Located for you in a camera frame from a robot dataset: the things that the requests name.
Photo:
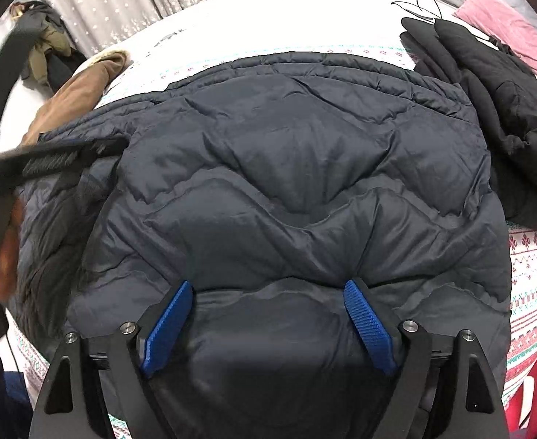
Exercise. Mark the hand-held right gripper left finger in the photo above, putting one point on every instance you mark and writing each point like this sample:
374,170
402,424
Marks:
165,329

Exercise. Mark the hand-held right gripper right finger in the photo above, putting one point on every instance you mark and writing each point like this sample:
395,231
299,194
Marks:
371,324

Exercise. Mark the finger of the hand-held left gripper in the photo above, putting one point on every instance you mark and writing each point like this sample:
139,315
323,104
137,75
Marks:
7,82
62,158

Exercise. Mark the black quilted jacket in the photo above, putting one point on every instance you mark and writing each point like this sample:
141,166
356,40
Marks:
273,169

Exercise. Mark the hanging dark clothes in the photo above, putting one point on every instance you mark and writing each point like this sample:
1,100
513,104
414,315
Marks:
44,55

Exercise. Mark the black folded clothes pile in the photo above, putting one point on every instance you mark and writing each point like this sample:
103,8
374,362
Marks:
479,77

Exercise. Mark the person's left hand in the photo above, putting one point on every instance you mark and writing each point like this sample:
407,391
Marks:
10,260

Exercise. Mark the brown coat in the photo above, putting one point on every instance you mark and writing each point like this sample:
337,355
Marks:
76,96

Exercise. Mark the person's blue trousers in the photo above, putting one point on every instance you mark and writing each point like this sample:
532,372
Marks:
7,407

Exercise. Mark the patterned knit-print blanket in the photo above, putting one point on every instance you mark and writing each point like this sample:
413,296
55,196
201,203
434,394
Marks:
533,256

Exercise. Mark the pink velvet pillow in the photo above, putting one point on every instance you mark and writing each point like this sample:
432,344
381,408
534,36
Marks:
511,32

